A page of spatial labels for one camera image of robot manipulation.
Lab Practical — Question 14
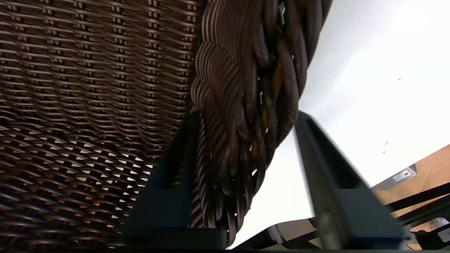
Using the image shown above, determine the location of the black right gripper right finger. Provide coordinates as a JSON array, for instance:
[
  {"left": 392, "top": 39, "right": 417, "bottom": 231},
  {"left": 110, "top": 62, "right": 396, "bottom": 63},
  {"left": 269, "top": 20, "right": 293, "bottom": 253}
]
[{"left": 294, "top": 111, "right": 405, "bottom": 251}]

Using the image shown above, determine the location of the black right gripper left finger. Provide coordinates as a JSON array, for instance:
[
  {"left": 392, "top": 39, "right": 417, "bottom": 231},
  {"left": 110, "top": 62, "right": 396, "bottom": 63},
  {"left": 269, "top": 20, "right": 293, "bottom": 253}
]
[{"left": 121, "top": 112, "right": 204, "bottom": 233}]

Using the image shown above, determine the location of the dark brown wicker basket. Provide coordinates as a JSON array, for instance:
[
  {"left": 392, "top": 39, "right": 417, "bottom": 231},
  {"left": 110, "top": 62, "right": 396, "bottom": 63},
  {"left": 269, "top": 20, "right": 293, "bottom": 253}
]
[{"left": 0, "top": 0, "right": 333, "bottom": 248}]

